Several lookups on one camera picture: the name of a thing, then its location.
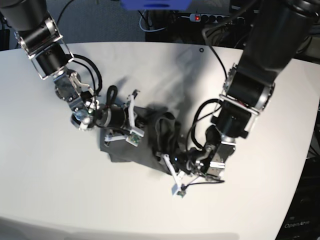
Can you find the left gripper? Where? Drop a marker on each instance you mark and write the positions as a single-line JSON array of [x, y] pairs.
[[187, 168]]

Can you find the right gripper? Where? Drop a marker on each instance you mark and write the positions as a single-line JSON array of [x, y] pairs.
[[118, 120]]

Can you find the grey T-shirt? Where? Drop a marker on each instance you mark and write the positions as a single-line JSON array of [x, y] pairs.
[[144, 138]]

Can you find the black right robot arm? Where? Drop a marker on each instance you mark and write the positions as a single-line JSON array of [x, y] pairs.
[[77, 79]]

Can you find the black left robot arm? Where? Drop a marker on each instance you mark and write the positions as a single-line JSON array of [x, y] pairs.
[[273, 41]]

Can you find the blue plastic box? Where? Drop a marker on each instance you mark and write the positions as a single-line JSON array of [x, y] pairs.
[[155, 4]]

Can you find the black OpenArm base box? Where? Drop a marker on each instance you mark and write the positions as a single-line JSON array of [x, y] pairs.
[[302, 221]]

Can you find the white power strip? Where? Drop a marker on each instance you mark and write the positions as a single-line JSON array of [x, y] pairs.
[[213, 18]]

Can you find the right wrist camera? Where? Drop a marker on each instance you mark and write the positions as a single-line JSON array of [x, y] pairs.
[[134, 138]]

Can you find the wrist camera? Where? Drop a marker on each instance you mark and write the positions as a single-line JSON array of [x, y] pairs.
[[134, 138], [179, 190]]

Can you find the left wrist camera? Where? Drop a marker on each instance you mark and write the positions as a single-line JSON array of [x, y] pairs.
[[179, 190]]

